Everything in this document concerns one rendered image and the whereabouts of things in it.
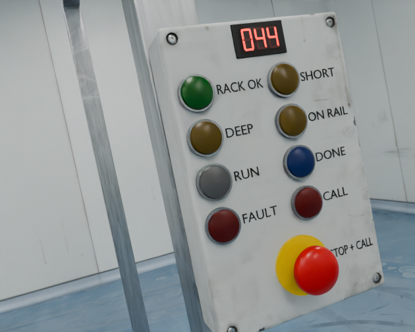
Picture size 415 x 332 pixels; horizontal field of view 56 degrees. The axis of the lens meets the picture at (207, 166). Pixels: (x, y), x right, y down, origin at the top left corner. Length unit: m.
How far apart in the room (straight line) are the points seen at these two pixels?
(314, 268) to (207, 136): 0.13
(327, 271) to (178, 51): 0.21
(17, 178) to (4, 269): 0.81
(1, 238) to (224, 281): 3.69
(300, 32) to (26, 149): 3.62
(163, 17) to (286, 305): 0.28
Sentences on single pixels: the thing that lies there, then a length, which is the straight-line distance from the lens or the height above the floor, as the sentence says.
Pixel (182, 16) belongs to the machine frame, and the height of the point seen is 1.21.
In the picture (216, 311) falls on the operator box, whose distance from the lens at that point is 0.34.
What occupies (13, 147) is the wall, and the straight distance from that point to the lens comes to 3.91.
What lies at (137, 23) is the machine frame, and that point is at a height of 1.21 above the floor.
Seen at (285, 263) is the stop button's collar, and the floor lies 0.97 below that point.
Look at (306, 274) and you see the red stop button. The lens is 0.33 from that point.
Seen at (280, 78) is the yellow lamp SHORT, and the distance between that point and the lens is 0.34.
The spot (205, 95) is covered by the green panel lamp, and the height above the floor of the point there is 1.12.
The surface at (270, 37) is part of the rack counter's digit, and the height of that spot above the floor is 1.16.
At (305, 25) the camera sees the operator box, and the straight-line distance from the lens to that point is 0.38.
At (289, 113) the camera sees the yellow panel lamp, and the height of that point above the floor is 1.09.
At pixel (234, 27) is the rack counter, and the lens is 0.34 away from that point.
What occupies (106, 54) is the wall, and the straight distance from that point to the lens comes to 4.01.
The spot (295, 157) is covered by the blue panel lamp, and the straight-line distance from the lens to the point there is 0.34.
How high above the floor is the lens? 1.08
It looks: 3 degrees down
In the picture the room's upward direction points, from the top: 11 degrees counter-clockwise
